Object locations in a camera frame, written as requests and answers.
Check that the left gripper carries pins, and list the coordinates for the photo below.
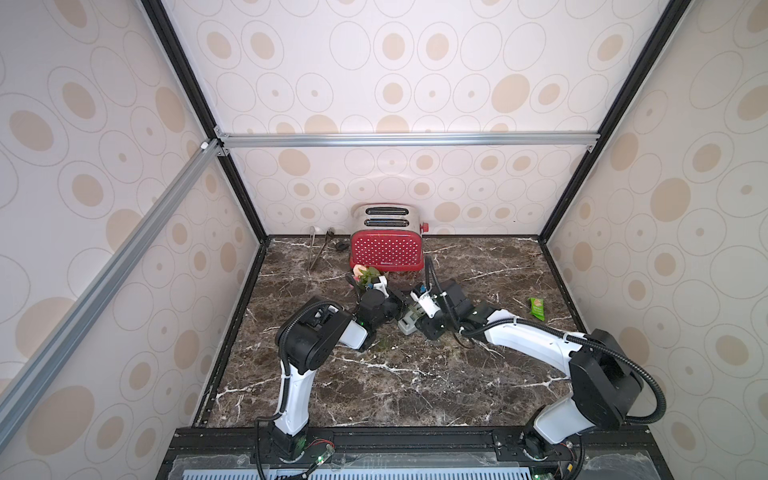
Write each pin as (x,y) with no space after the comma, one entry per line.
(397,297)

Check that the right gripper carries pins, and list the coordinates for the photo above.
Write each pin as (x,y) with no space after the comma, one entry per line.
(426,320)

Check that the white tape dispenser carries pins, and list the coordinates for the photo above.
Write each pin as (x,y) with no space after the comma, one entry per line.
(407,324)

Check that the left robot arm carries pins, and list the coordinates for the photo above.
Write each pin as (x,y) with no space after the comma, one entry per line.
(307,339)

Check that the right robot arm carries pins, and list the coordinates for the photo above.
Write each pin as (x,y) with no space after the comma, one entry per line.
(604,385)

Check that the green snack packet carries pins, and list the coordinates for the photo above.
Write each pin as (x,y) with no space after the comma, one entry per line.
(537,309)

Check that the red polka dot toaster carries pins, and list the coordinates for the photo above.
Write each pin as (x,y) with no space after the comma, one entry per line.
(387,237)

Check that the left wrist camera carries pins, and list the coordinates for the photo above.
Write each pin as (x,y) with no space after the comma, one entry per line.
(380,284)

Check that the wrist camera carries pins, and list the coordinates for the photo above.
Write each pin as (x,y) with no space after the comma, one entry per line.
(380,284)
(428,305)

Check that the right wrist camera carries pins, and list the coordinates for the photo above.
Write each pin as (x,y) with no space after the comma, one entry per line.
(428,305)

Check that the horizontal aluminium rail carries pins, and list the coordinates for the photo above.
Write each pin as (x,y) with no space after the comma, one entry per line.
(428,139)

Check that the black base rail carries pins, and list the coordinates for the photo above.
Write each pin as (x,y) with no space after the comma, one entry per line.
(411,453)

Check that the diagonal aluminium rail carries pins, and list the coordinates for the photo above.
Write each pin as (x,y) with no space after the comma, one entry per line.
(39,372)

